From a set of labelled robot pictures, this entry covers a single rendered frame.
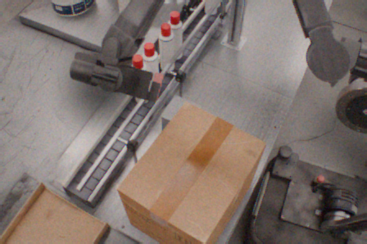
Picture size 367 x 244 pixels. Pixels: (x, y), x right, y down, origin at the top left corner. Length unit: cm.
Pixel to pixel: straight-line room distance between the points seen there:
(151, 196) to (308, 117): 173
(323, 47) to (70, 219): 88
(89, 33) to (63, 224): 78
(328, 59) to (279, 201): 127
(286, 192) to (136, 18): 134
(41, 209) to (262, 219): 103
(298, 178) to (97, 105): 107
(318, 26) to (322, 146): 172
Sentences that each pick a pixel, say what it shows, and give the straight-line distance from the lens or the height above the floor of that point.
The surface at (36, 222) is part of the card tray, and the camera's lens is 122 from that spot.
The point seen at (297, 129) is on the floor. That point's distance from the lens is 237.
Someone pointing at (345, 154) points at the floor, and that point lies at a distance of 239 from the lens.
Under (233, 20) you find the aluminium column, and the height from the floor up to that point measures 95.
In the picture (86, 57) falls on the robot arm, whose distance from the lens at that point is 81.
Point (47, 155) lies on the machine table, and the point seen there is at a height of 83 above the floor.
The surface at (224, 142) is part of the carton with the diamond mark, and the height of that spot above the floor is 112.
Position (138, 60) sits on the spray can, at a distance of 114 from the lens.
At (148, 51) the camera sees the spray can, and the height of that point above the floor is 108.
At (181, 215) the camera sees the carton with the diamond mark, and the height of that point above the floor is 112.
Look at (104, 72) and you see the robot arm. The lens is 79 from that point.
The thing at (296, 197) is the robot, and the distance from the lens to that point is 186.
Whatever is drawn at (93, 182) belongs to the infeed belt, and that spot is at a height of 88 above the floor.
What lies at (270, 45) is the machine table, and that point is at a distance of 158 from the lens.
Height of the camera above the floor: 191
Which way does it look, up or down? 56 degrees down
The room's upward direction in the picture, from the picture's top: straight up
